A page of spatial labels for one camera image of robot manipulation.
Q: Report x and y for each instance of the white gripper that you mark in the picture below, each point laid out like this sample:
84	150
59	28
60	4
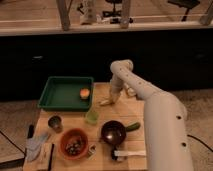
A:
115	94

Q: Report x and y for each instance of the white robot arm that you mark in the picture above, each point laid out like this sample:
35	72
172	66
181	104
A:
166	141

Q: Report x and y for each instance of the green plastic cup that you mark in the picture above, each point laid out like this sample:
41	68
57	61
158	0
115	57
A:
91	117

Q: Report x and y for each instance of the small metal cup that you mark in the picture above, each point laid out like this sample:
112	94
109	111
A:
55	123

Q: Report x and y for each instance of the white object on table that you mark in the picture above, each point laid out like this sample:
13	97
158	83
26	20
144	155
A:
129	91

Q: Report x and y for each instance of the orange fruit toy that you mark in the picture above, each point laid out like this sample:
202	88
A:
84	93

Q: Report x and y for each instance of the green cucumber toy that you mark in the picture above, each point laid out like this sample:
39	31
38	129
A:
133	127

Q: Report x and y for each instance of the dark brown bowl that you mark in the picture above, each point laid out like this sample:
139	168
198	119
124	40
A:
113	132

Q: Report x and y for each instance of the green plastic tray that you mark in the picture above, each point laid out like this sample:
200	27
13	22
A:
62	93

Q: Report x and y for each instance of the orange bowl with contents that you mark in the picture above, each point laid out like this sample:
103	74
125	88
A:
73	144

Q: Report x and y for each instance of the grey folded cloth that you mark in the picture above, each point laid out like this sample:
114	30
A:
33	146

